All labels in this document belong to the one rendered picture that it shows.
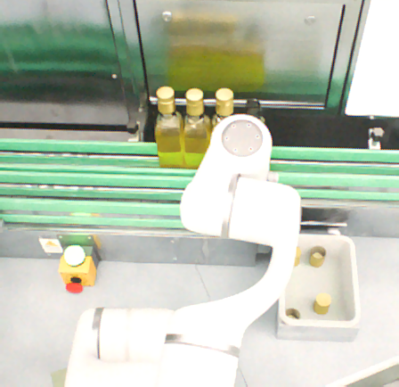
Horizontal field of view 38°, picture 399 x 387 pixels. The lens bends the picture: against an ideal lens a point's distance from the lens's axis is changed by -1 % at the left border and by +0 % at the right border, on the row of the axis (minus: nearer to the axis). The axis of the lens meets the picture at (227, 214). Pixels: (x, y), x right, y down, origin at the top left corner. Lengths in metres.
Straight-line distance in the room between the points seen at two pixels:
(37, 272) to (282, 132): 0.69
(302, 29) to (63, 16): 0.49
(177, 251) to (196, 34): 0.48
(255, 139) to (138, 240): 0.68
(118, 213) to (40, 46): 0.40
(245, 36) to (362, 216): 0.50
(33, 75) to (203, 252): 0.57
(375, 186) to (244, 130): 0.68
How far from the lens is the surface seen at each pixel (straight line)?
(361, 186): 1.35
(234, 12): 1.21
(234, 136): 0.70
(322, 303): 1.31
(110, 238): 1.35
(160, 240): 1.33
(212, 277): 1.40
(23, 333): 1.41
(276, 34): 1.24
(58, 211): 1.33
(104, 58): 1.37
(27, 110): 1.54
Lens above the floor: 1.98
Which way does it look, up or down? 56 degrees down
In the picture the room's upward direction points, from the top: straight up
